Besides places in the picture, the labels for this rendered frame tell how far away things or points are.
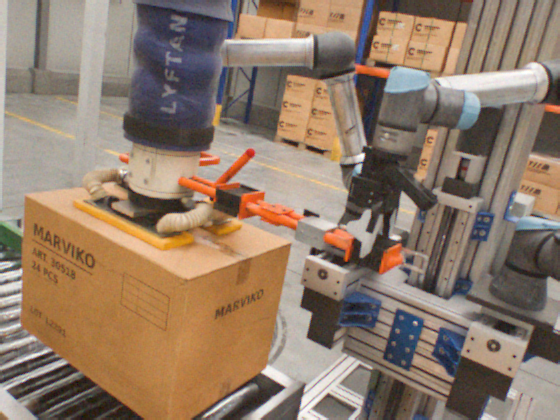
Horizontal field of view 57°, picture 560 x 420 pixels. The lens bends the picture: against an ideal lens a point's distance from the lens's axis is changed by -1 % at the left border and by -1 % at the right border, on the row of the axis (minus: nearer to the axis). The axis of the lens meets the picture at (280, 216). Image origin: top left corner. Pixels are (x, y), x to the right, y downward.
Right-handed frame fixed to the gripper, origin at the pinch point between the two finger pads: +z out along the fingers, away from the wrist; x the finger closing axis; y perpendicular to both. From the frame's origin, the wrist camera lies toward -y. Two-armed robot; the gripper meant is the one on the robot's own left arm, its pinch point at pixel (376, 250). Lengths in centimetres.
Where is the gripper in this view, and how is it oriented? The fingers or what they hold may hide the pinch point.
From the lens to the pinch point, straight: 107.0
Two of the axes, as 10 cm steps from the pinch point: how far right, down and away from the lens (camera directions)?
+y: -8.1, -3.1, 4.9
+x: -5.5, 1.5, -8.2
